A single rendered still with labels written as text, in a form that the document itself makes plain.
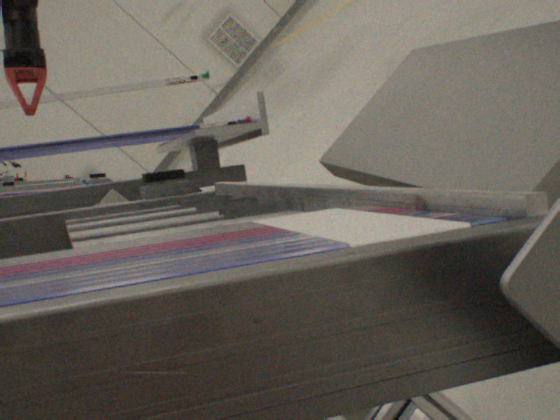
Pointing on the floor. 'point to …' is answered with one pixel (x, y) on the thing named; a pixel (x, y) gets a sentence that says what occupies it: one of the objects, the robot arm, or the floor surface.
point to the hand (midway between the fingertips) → (29, 110)
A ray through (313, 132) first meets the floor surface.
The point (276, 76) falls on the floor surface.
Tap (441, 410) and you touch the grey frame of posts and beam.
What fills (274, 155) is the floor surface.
